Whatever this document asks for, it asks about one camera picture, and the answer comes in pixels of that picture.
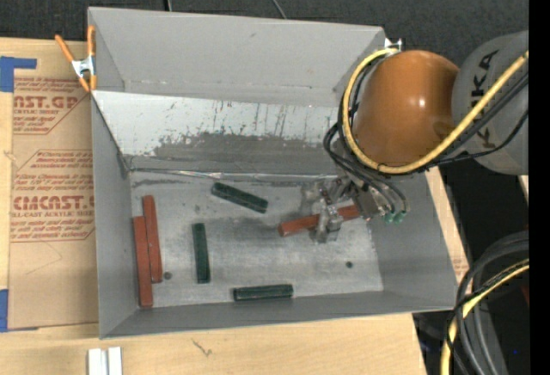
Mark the dark green flat block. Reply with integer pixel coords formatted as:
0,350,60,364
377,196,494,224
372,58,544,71
210,181,270,215
191,222,212,285
232,283,295,303

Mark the grey metal bin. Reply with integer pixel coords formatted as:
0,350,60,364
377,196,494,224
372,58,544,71
87,6,459,341

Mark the brown cardboard board, red print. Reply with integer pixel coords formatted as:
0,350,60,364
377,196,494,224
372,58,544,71
0,36,101,332

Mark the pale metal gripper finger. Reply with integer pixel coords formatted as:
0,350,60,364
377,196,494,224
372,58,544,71
327,202,345,242
311,187,333,244

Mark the red-brown block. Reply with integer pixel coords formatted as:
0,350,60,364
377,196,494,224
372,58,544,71
131,215,155,309
141,194,165,285
277,204,361,238

